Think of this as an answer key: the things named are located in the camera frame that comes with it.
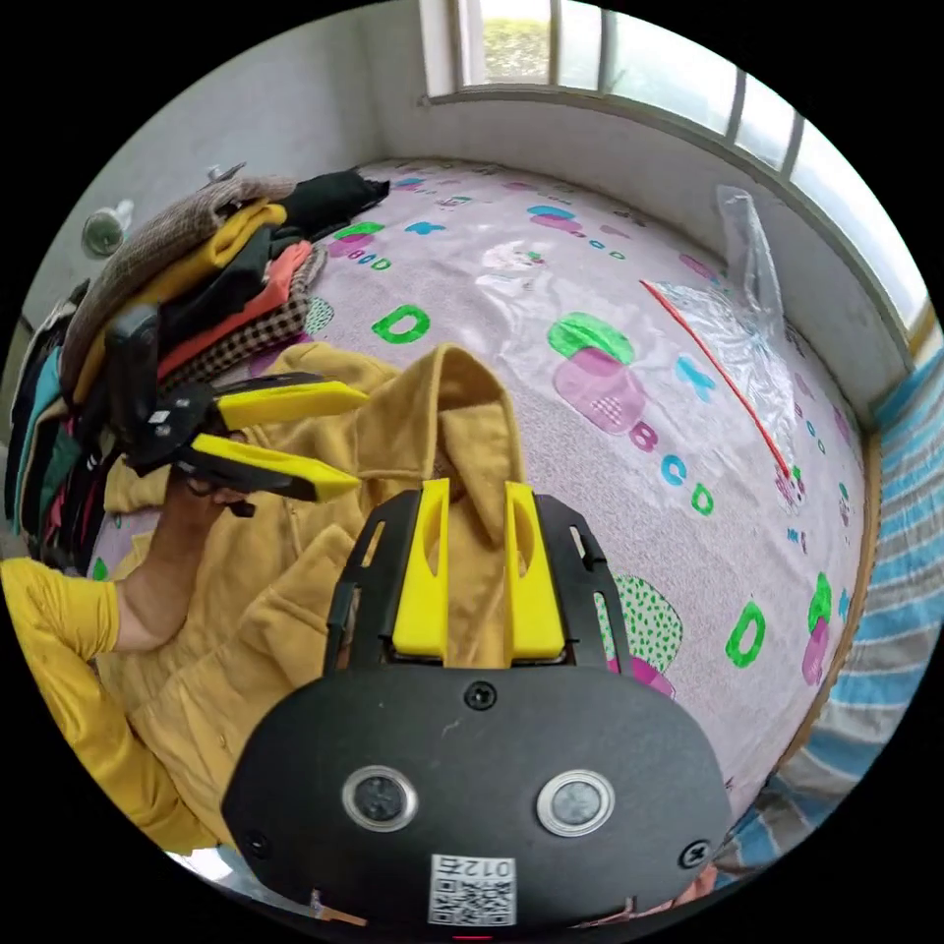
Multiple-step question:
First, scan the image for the person's left forearm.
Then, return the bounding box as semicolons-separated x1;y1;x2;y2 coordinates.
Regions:
0;545;202;665

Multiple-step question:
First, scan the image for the pile of clothes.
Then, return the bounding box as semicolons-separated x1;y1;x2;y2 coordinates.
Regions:
5;167;392;573

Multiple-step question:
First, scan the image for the yellow long sleeve hoodie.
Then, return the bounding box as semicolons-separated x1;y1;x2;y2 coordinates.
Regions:
93;341;534;850

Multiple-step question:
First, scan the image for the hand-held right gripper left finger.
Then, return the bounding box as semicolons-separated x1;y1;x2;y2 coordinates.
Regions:
391;477;450;659

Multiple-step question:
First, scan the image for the person's left hand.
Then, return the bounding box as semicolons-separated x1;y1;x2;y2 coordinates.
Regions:
157;470;257;563

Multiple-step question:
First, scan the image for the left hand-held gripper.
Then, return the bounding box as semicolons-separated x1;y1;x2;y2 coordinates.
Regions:
123;373;370;518

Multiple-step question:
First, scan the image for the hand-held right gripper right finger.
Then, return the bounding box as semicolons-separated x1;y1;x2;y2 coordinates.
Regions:
504;481;570;661

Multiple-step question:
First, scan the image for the bed with printed pink sheet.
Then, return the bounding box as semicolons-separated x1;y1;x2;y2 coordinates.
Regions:
87;156;870;820

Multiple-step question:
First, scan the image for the window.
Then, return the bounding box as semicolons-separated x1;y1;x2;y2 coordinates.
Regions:
417;0;939;352

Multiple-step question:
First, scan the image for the clear plastic bag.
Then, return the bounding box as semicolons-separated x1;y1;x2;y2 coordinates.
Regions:
638;184;811;485

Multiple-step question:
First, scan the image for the blue striped blanket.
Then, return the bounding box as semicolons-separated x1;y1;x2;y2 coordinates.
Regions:
726;353;944;880

